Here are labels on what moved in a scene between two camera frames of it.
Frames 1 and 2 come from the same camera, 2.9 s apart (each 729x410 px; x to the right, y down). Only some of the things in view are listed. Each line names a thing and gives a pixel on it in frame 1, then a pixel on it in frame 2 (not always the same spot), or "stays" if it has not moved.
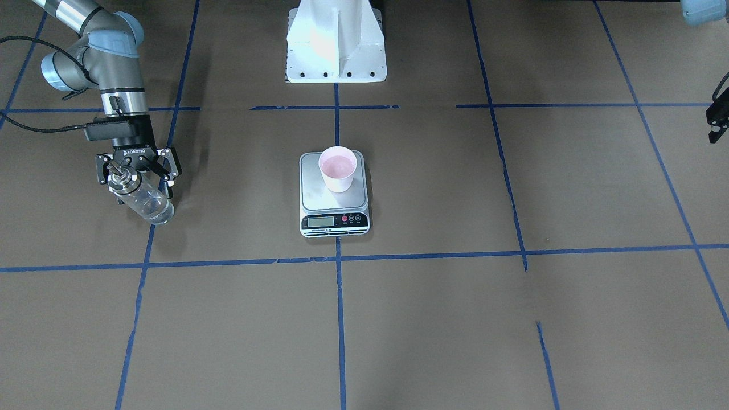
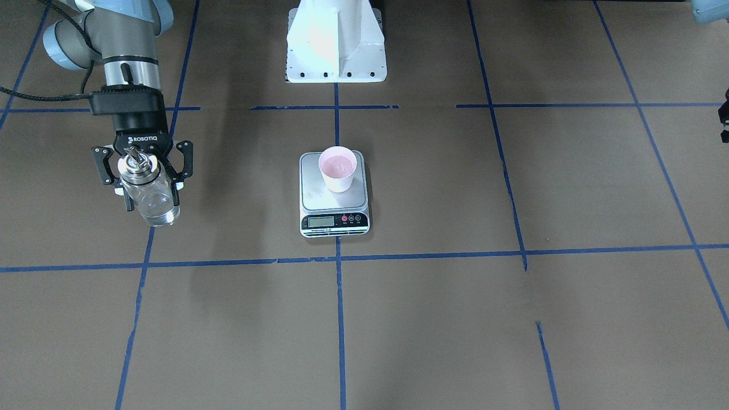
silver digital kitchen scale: x=325 y=213 stays
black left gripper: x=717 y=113 → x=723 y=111
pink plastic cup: x=338 y=164 stays
